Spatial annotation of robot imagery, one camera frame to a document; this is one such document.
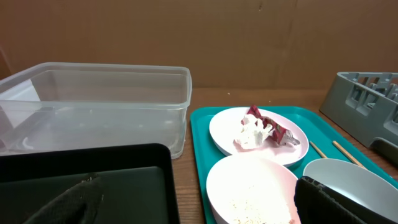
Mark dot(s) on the pink bowl with rice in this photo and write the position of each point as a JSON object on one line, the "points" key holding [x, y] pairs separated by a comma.
{"points": [[251, 190]]}

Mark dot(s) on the black plastic tray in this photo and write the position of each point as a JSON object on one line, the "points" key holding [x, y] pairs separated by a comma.
{"points": [[137, 180]]}

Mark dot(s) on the left wooden chopstick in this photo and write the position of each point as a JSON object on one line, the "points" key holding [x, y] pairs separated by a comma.
{"points": [[322, 155]]}

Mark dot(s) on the grey bowl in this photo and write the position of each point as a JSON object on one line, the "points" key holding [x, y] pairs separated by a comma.
{"points": [[356, 183]]}

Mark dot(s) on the white napkin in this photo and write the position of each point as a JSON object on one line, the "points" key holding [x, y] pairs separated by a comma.
{"points": [[252, 133]]}

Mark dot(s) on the red snack wrapper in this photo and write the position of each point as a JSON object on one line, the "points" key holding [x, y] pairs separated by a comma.
{"points": [[280, 135]]}

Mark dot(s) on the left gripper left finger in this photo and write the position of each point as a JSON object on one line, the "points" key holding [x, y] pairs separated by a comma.
{"points": [[77, 205]]}

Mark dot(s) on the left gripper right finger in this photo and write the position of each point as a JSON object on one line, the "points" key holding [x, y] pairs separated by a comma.
{"points": [[319, 204]]}

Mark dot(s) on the large white plate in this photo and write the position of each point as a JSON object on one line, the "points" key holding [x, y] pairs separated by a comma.
{"points": [[225, 125]]}

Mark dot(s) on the teal serving tray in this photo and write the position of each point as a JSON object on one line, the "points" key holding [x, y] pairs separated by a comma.
{"points": [[316, 129]]}

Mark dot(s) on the clear plastic waste bin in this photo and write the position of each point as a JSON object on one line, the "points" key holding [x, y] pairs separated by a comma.
{"points": [[57, 106]]}

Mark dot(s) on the grey dishwasher rack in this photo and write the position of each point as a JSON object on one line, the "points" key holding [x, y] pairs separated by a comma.
{"points": [[364, 104]]}

